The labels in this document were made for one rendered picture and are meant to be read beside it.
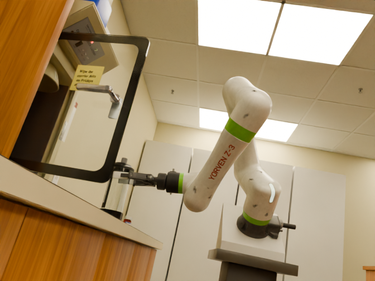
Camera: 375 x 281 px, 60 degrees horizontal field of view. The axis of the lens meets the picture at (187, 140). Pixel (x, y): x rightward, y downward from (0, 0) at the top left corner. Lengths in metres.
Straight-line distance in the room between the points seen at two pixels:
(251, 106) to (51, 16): 0.67
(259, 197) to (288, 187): 2.70
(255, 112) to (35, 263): 0.80
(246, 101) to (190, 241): 2.86
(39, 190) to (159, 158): 3.57
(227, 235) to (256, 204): 0.18
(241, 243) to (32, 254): 0.96
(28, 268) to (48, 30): 0.57
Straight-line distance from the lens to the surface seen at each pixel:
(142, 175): 1.40
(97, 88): 0.80
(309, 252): 4.02
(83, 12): 1.06
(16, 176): 0.48
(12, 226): 0.56
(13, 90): 0.87
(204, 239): 3.85
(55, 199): 0.58
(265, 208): 1.40
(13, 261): 0.59
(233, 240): 1.43
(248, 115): 1.15
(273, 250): 1.46
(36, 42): 0.92
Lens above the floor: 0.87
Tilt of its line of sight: 20 degrees up
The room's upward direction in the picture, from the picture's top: 12 degrees clockwise
